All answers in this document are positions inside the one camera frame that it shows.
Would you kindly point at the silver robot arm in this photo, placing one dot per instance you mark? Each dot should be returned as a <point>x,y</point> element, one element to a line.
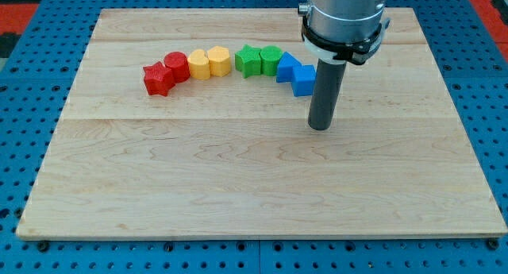
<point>342,21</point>

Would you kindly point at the light wooden board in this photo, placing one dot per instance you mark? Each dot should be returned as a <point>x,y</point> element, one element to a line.
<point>234,158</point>

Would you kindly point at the blue triangle block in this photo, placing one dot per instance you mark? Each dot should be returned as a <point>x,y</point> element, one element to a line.
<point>285,67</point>

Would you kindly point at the green star block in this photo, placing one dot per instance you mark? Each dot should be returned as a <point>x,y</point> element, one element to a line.
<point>248,61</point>

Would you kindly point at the blue cube block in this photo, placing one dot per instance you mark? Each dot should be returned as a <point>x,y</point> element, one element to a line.
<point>303,80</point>

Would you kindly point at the yellow hexagon block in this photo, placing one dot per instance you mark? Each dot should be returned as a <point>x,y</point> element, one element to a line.
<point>220,61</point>

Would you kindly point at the green cylinder block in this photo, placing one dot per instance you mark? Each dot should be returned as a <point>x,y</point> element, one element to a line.
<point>270,57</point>

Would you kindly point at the yellow heart block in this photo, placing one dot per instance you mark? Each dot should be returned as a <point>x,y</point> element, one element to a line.
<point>199,65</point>

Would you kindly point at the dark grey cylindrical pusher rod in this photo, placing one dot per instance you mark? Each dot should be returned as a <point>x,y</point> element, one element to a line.
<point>326,92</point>

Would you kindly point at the red cylinder block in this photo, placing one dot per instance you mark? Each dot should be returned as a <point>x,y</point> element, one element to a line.
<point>177,62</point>

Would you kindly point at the red star block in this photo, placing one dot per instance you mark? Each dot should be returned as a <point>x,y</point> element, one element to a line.
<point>158,79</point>

